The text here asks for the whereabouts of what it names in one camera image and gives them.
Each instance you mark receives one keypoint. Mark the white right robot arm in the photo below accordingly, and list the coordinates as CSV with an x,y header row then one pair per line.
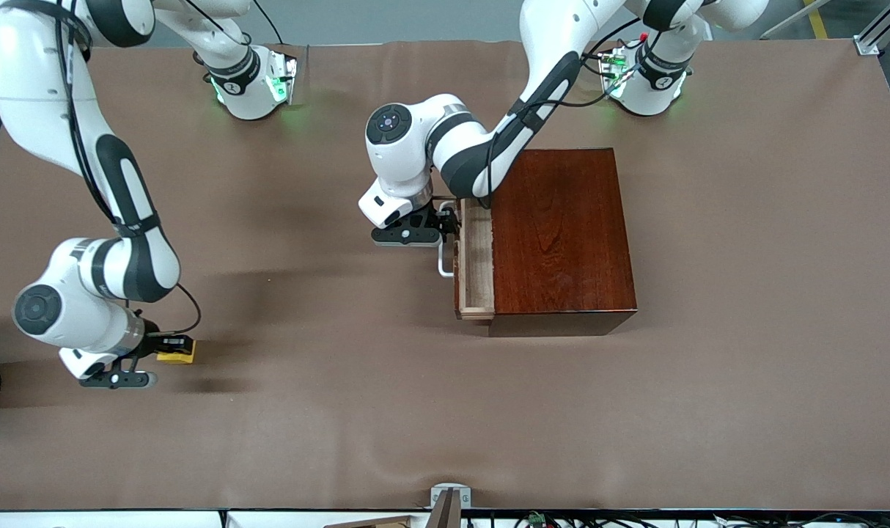
x,y
42,88

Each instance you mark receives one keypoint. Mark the grey metal camera bracket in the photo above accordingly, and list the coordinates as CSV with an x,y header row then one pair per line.
x,y
451,506

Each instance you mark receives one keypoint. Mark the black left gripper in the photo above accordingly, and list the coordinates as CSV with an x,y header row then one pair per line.
x,y
432,218

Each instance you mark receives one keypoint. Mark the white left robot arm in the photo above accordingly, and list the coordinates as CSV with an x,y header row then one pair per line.
x,y
416,147

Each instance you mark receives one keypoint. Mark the light wooden board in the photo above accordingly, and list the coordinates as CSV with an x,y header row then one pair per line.
x,y
375,523

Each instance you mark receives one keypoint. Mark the wooden drawer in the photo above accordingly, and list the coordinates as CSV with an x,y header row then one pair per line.
x,y
478,264

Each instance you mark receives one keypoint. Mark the aluminium frame profile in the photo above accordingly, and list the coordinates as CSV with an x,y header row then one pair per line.
x,y
881,26

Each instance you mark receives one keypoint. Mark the small green connector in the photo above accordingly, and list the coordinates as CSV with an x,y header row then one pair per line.
x,y
537,519

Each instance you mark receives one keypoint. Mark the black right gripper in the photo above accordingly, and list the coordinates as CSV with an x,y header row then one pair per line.
x,y
154,345

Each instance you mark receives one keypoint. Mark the dark wooden drawer cabinet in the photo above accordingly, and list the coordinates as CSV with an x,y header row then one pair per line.
x,y
562,242

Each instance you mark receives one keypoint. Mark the brown table cover sheet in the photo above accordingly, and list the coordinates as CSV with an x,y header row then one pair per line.
x,y
342,411

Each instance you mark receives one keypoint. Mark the yellow block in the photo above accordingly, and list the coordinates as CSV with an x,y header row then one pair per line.
x,y
177,358

